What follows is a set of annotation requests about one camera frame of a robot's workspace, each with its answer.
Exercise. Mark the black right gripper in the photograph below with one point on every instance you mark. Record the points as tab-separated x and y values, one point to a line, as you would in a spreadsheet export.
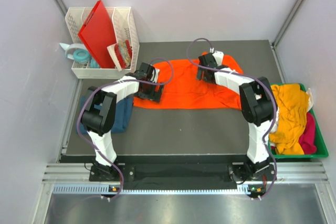
200	74

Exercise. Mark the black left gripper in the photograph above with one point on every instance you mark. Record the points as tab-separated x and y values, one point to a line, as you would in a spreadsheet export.
154	96

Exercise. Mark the orange t shirt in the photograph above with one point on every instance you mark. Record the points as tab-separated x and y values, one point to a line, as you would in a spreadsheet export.
184	91

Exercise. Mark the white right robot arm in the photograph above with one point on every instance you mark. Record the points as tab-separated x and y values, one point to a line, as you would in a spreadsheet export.
258	105

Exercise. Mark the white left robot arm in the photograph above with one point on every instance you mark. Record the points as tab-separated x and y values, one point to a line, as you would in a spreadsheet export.
99	113

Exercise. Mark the folded blue t shirt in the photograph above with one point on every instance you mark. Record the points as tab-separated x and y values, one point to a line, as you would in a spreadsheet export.
122	117

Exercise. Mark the red patterned booklet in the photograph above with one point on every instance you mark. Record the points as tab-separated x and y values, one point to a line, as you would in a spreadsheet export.
121	54

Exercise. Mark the white perforated organizer basket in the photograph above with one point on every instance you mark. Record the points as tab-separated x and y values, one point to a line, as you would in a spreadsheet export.
124	28

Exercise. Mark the red plastic board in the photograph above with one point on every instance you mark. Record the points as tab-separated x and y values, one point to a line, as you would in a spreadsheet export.
97	33

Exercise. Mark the yellow t shirt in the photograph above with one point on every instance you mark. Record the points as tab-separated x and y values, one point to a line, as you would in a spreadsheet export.
292	103

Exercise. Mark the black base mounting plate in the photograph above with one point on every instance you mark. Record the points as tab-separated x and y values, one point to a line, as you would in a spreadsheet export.
183	172

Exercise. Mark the magenta t shirt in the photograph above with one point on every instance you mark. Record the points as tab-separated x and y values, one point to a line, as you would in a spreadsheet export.
306	140

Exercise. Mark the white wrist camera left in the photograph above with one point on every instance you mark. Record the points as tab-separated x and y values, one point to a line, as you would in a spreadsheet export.
155	75

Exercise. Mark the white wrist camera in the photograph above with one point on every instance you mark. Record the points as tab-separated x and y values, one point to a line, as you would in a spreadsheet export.
155	75
218	56

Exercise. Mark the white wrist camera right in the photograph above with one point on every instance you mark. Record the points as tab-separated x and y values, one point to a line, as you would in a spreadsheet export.
218	56

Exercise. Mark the grey slotted cable duct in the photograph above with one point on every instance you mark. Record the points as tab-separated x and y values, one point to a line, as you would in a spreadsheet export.
105	189

